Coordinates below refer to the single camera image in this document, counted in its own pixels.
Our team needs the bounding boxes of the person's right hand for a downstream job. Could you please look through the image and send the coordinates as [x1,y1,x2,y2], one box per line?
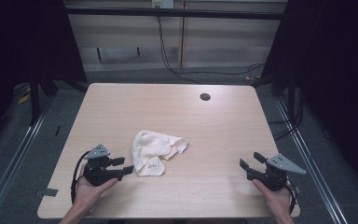
[251,178,295,219]

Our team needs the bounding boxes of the black floor cables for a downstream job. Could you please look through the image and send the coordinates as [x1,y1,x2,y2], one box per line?
[267,90,304,141]

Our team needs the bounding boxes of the white towel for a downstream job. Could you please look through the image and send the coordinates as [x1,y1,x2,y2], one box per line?
[131,130,189,177]

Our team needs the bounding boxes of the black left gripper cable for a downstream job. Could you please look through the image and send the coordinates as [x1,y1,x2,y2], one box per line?
[70,150,92,205]

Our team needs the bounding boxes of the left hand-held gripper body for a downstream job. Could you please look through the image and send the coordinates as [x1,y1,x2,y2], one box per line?
[83,144,124,188]

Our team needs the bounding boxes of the black curtain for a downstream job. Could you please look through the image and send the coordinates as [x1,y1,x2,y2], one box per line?
[260,0,358,198]
[0,0,88,151]

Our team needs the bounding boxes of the black metal stand post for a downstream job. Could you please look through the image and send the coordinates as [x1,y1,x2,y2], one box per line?
[29,74,42,126]

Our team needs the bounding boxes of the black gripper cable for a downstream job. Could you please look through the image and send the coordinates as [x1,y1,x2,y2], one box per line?
[286,179,298,215]
[70,150,92,205]

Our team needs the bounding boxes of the black horizontal frame bar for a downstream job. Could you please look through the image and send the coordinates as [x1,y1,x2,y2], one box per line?
[64,7,285,21]

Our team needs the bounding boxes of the yellow floor item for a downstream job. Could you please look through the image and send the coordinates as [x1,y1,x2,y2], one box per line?
[17,93,32,105]

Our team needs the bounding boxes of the person's left hand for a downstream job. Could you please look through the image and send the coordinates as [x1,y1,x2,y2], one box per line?
[74,164,119,213]

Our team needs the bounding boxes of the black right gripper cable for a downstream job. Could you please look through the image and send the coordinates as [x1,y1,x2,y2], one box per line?
[286,179,298,215]

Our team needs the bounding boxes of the white wall outlet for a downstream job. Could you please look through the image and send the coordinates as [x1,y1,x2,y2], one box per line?
[151,0,175,9]

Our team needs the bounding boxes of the aluminium floor rail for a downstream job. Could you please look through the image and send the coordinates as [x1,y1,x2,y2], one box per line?
[0,98,56,224]
[274,97,350,224]

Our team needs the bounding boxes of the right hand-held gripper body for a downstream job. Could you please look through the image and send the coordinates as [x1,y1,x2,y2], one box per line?
[246,152,308,191]

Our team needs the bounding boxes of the black hanging power cable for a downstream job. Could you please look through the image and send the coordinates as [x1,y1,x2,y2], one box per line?
[157,7,266,85]

